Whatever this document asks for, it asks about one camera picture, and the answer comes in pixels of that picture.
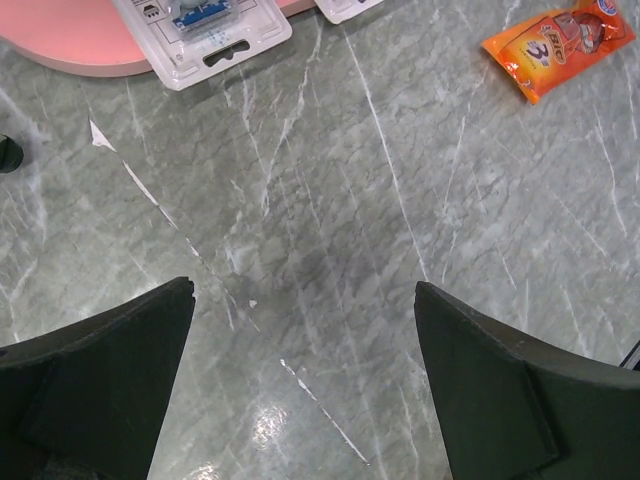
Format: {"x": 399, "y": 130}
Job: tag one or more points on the orange razor bag right upper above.
{"x": 551, "y": 48}

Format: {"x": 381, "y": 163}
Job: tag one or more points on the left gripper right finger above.
{"x": 511, "y": 406}

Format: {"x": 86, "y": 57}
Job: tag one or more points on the blue razor blister pack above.
{"x": 339, "y": 11}
{"x": 187, "y": 42}

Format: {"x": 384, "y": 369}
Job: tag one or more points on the metal dish rack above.
{"x": 11, "y": 155}

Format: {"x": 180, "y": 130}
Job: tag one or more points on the pink three-tier shelf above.
{"x": 86, "y": 38}

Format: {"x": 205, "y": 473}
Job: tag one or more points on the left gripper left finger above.
{"x": 95, "y": 391}

